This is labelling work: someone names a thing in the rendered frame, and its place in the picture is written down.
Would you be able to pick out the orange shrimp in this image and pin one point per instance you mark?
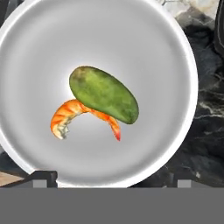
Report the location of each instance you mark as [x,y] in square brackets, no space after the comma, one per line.
[66,112]

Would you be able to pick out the black rounded appliance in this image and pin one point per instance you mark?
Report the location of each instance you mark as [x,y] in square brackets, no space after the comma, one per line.
[220,26]

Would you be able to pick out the white round bowl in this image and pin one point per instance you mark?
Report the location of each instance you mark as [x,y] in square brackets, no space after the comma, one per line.
[140,43]

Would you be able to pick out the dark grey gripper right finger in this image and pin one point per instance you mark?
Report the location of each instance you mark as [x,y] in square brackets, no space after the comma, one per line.
[183,183]

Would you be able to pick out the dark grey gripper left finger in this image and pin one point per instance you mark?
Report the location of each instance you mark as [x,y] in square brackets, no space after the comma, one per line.
[43,176]

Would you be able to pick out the green mango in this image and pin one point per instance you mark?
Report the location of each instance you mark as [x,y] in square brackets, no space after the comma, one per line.
[102,92]

